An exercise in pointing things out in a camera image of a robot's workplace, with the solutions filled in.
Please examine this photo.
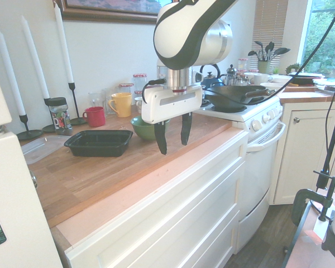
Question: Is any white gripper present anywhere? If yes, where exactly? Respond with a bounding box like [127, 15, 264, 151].
[141, 83, 204, 155]

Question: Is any green ceramic bowl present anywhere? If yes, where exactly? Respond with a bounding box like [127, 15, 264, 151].
[130, 114, 171, 141]

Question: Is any yellow ceramic mug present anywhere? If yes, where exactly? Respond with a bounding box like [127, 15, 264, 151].
[108, 92, 133, 118]

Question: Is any tall jar red checked lid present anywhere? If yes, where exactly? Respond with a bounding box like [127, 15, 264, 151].
[132, 73, 148, 93]

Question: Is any short jar red checked lid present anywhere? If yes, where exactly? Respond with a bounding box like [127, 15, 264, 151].
[118, 83, 135, 95]

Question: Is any blue kettle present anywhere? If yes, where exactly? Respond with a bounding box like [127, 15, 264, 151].
[199, 63, 226, 90]

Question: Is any black wok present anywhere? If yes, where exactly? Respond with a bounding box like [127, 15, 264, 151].
[205, 85, 276, 110]

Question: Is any clear glass mug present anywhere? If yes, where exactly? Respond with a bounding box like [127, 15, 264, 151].
[102, 88, 117, 115]
[88, 92, 104, 108]

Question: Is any black plastic food container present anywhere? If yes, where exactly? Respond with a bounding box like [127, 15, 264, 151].
[63, 130, 134, 157]

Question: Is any white drawer cabinet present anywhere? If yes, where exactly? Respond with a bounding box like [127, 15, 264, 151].
[64, 131, 249, 268]

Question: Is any red enamel mug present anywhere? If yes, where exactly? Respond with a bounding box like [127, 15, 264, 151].
[82, 106, 106, 128]

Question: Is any glass french press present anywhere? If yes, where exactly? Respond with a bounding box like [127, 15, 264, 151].
[226, 64, 238, 87]

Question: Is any white stove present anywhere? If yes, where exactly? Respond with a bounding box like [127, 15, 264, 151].
[194, 94, 286, 252]

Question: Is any white mug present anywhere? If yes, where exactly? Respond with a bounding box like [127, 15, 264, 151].
[253, 73, 274, 86]

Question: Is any white shallow bowl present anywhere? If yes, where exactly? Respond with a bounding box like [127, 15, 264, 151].
[259, 82, 283, 92]

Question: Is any green utensil crock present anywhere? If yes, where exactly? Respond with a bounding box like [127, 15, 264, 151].
[257, 60, 271, 75]

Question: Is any spice jar with black lid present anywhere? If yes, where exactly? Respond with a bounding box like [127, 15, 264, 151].
[48, 97, 73, 137]

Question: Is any white deep bowl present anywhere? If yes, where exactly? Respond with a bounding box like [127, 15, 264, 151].
[270, 74, 293, 86]

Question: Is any clear plastic lid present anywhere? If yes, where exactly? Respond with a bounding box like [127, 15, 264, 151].
[21, 135, 70, 165]

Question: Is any white cabinet with knob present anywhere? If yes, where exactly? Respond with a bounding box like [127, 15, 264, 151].
[273, 102, 335, 206]

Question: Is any black spatula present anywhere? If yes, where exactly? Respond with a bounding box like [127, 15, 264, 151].
[269, 47, 291, 61]

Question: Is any wood framed picture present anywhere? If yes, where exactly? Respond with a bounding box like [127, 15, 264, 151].
[60, 0, 164, 25]

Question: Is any white taper candle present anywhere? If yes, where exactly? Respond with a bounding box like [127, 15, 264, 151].
[20, 15, 50, 99]
[0, 27, 26, 116]
[53, 1, 74, 84]

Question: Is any green metal clamp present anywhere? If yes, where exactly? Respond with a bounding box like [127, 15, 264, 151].
[291, 170, 335, 227]

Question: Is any wooden window blind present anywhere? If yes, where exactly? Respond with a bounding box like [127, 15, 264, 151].
[252, 0, 289, 56]

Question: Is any clear glass plate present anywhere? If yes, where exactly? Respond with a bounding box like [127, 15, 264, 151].
[312, 78, 335, 93]

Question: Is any robot mounting table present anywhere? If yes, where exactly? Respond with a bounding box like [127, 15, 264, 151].
[283, 188, 335, 268]

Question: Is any window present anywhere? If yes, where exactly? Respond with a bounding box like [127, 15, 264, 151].
[297, 0, 335, 76]

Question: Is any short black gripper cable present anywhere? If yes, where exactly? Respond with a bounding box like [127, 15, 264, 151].
[141, 79, 167, 97]

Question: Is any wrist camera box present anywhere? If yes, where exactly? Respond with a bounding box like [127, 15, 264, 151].
[192, 69, 204, 84]

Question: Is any long black cable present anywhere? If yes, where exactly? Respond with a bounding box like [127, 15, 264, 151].
[205, 0, 335, 108]

